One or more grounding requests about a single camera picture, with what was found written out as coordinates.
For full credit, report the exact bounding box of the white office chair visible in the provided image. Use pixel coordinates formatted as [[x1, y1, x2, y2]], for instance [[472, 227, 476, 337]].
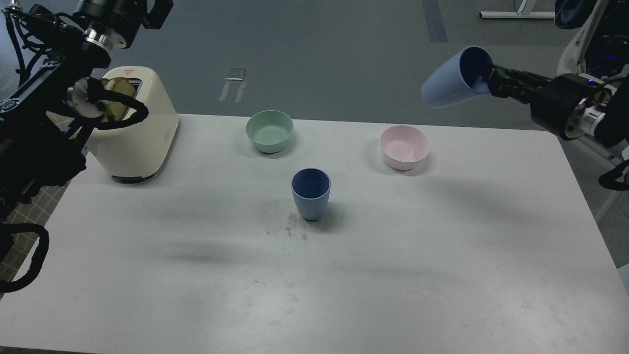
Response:
[[549, 0, 629, 227]]

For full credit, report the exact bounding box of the cream toaster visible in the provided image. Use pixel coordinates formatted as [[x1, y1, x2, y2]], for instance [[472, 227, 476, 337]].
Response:
[[87, 66, 179, 183]]

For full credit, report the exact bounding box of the blue cup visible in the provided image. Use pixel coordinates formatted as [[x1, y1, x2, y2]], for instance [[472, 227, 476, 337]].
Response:
[[290, 168, 332, 221], [421, 46, 494, 108]]

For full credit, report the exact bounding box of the green bowl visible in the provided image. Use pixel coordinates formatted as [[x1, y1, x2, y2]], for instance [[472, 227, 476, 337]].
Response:
[[245, 110, 294, 154]]

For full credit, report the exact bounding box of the checkered beige cloth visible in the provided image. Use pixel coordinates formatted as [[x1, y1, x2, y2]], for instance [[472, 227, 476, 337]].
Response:
[[1, 114, 93, 294]]

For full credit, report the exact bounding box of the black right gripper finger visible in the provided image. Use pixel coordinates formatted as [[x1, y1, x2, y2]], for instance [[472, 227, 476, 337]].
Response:
[[481, 63, 524, 99]]

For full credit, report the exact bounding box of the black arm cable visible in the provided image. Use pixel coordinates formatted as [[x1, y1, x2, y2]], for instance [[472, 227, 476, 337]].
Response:
[[0, 224, 50, 294]]

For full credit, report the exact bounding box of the toast slice front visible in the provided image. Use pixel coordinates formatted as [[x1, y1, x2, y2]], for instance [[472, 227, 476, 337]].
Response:
[[101, 78, 137, 122]]

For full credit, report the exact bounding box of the pink bowl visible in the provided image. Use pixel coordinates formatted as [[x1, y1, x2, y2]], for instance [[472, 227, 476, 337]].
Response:
[[379, 125, 431, 171]]

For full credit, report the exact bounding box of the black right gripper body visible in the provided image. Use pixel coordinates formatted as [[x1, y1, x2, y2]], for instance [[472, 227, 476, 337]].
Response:
[[519, 71, 598, 141]]

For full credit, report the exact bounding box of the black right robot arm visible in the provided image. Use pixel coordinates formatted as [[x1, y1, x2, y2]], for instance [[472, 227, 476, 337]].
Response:
[[482, 63, 628, 148]]

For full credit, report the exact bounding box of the white desk foot bar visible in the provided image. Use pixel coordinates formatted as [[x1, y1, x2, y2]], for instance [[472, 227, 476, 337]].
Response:
[[479, 11, 555, 20]]

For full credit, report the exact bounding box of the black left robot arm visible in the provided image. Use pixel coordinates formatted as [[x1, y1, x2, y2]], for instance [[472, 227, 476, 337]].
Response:
[[1, 0, 173, 220]]

